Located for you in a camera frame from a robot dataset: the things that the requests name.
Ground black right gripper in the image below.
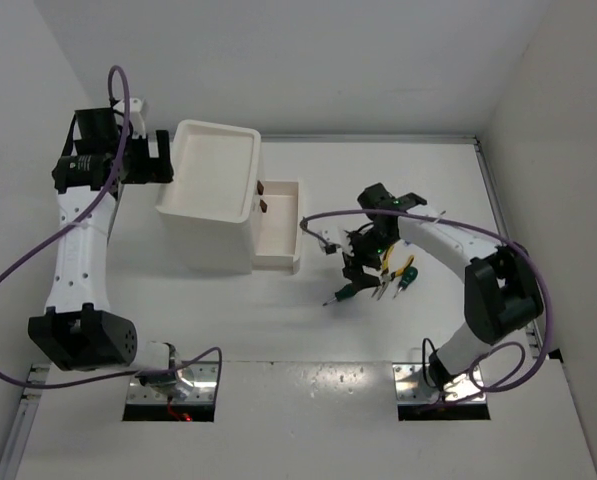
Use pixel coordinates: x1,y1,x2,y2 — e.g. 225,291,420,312
338,227,398,292

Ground green stubby phillips screwdriver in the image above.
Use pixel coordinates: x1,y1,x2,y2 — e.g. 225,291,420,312
323,283,358,306

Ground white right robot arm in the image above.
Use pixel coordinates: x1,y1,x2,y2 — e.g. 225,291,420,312
339,183,544,391

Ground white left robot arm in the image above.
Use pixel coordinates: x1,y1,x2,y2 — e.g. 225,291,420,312
28,98,174,375

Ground yellow needle nose pliers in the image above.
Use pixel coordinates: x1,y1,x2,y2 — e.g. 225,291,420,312
370,244,415,301

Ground white drawer cabinet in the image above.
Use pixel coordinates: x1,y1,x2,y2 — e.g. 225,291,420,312
155,120,264,274

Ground white front cover board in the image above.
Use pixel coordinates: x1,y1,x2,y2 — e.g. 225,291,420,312
18,362,596,479

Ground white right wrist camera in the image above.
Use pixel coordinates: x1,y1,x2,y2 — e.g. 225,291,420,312
320,227,352,255

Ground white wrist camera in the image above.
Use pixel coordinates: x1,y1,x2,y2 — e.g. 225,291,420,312
112,97,148,139
320,227,352,255

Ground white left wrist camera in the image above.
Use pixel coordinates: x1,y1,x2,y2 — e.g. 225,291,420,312
112,97,148,139

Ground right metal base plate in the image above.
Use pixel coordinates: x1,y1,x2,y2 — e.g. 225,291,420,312
393,363,487,404

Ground metal base plate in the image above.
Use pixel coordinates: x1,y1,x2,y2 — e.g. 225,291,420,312
126,362,220,407
393,363,487,404

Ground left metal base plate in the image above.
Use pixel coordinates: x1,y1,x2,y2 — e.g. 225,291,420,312
126,362,220,407

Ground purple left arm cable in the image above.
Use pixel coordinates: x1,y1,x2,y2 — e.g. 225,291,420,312
0,65,223,389

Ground aluminium frame rail left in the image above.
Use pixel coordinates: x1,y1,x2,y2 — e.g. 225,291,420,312
0,362,51,480

